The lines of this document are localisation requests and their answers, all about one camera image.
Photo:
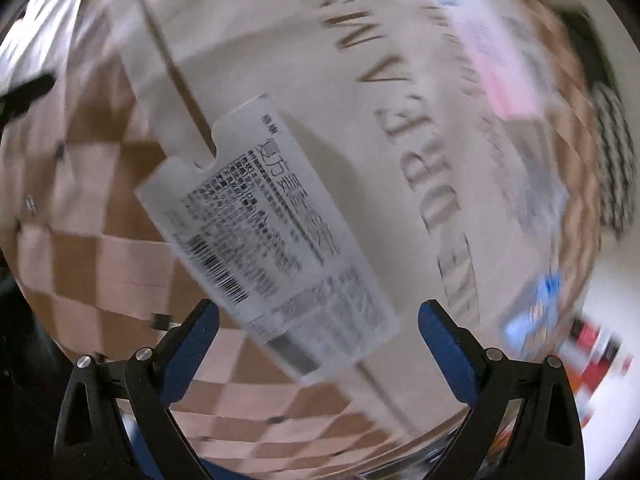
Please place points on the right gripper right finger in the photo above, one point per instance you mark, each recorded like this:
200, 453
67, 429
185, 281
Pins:
546, 441

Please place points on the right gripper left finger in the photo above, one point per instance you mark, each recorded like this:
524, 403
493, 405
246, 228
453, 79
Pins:
91, 440

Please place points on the grey medicine box sleeve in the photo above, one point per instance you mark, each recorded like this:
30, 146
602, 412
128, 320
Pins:
264, 239

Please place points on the checkered brown tablecloth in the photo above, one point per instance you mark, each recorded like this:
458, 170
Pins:
455, 136

